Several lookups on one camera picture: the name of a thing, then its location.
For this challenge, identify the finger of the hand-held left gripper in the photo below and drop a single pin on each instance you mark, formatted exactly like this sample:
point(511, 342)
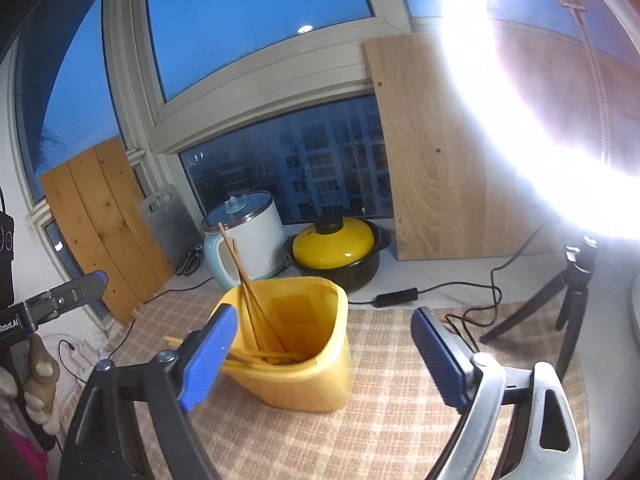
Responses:
point(55, 300)

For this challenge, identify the white power strip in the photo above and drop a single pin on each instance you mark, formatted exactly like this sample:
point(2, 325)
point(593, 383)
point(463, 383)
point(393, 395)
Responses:
point(85, 360)

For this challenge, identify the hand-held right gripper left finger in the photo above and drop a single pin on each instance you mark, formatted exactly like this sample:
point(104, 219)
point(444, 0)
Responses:
point(207, 355)

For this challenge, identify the grey metal cutting board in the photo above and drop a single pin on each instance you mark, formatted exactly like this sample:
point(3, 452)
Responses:
point(170, 230)

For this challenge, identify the person's left hand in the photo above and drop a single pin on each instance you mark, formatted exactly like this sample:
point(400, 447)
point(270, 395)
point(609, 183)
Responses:
point(42, 370)

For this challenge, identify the white electric kettle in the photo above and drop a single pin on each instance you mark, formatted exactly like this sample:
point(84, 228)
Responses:
point(260, 240)

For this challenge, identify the pine plank board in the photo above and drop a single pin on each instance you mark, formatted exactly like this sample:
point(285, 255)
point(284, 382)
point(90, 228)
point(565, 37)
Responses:
point(100, 220)

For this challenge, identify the black scissors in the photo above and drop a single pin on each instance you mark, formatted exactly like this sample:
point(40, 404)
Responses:
point(189, 262)

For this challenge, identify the pile of wooden chopsticks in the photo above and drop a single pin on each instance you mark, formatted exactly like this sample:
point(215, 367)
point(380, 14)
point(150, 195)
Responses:
point(270, 359)

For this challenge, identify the yellow plastic container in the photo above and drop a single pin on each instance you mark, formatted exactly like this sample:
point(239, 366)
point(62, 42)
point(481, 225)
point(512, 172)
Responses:
point(310, 385)

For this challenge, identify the large light wooden board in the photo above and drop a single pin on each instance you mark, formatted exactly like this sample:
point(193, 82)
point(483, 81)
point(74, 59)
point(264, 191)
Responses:
point(430, 185)

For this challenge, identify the white window frame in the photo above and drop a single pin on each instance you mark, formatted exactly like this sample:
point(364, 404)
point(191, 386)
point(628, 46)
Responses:
point(130, 85)

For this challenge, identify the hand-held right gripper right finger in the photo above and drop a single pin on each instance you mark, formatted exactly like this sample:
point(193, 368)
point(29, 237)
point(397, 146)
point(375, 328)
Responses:
point(440, 355)

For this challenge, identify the plaid tablecloth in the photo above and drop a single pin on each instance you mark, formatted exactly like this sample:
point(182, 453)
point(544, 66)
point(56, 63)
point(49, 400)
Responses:
point(390, 435)

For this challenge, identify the black tripod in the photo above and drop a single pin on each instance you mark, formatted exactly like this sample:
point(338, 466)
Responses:
point(575, 300)

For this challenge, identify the yellow lidded black pot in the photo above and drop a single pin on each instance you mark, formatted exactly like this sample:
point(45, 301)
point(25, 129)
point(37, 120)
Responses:
point(335, 245)

